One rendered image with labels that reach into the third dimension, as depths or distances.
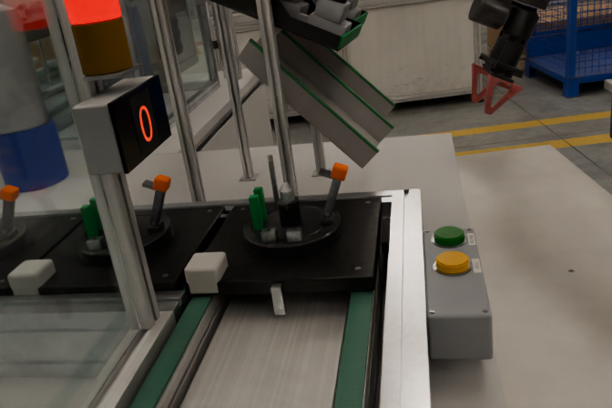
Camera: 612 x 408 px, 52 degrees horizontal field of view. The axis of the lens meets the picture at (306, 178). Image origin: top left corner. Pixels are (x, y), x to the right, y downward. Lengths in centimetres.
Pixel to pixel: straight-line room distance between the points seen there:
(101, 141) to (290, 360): 32
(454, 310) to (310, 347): 17
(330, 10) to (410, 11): 383
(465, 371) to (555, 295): 21
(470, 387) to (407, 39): 422
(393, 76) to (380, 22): 43
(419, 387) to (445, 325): 12
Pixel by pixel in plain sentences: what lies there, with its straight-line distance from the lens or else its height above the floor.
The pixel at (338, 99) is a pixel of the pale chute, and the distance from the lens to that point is 116.
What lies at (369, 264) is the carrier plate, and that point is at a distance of 79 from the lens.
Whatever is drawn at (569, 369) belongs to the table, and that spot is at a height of 86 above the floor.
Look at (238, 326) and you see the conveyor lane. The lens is 81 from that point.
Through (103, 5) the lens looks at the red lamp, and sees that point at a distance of 64.
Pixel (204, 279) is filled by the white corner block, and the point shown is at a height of 97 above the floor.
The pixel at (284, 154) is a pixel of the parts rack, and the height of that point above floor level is 102.
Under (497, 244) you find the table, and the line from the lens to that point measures 106.
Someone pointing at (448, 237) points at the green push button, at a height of 97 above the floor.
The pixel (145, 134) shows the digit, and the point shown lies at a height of 119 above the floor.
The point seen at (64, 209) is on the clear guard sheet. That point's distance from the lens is 63.
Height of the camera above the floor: 136
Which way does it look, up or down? 21 degrees down
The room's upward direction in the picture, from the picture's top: 8 degrees counter-clockwise
